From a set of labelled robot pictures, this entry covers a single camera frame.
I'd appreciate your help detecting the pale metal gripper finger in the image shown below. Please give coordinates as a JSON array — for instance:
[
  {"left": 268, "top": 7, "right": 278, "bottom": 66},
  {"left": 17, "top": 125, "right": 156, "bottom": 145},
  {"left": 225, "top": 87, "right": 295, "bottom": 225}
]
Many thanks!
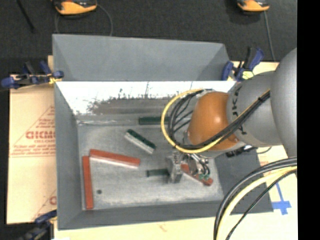
[
  {"left": 164, "top": 156, "right": 179, "bottom": 172},
  {"left": 170, "top": 170, "right": 185, "bottom": 185}
]

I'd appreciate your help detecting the dark green block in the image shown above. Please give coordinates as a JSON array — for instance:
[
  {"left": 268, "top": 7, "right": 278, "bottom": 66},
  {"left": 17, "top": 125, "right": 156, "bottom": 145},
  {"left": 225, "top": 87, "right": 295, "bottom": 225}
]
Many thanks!
[
  {"left": 145, "top": 168, "right": 172, "bottom": 178},
  {"left": 123, "top": 128, "right": 157, "bottom": 155},
  {"left": 138, "top": 116, "right": 171, "bottom": 126}
]

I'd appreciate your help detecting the red-brown flat block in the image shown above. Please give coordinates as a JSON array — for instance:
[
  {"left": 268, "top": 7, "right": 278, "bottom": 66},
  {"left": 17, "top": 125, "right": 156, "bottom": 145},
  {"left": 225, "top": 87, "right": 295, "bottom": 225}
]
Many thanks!
[
  {"left": 81, "top": 155, "right": 95, "bottom": 210},
  {"left": 180, "top": 163, "right": 214, "bottom": 187},
  {"left": 88, "top": 148, "right": 141, "bottom": 170}
]

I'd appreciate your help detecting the grey metal bin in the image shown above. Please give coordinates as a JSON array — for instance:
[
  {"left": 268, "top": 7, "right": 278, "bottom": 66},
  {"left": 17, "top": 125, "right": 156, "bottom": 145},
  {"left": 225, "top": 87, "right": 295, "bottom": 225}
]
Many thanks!
[{"left": 51, "top": 33, "right": 274, "bottom": 230}]

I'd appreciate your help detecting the brown cardboard board red print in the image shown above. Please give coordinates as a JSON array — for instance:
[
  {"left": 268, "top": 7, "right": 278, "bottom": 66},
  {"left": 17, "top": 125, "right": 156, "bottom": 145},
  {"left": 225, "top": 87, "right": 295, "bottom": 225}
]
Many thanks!
[{"left": 6, "top": 82, "right": 59, "bottom": 225}]

